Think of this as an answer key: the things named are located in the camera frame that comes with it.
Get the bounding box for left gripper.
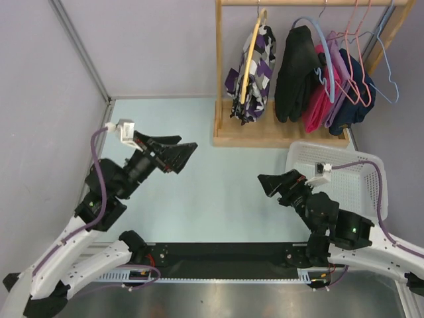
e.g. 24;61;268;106
117;130;199;199

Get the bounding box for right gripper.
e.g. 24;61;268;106
256;168;319;235

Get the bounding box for purple camouflage trousers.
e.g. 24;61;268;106
225;25;276;125

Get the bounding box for black trousers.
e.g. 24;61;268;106
274;25;321;123

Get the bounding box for light blue plastic hanger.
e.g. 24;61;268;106
291;16;336;103

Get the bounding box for yellow hanger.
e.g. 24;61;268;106
240;1;268;105

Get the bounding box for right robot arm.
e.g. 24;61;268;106
258;170;423;295

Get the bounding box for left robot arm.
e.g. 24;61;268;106
1;131;197;317

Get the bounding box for pink trousers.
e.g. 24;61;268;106
302;44;341;133

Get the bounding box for lilac trousers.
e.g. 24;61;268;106
323;31;350;128

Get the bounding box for navy trousers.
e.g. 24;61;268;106
328;48;377;136

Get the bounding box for wooden clothes rack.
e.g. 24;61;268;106
213;1;415;148

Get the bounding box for white plastic basket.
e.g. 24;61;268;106
286;142;388;223

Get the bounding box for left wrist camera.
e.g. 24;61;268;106
104;119;138;149

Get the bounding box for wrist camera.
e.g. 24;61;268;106
104;119;138;149
306;162;332;187

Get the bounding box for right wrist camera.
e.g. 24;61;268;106
306;162;332;187

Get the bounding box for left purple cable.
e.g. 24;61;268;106
84;127;112;233

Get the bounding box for purple cable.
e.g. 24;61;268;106
331;160;424;258
84;127;112;233

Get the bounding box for white cable duct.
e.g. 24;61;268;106
90;268;330;284

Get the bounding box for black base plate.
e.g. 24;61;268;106
148;242;313;280

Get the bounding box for pink wire hanger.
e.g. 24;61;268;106
335;1;360;105
351;1;372;108

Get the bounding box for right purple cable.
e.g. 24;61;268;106
331;160;424;258

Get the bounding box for blue wire hanger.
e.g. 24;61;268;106
358;1;415;105

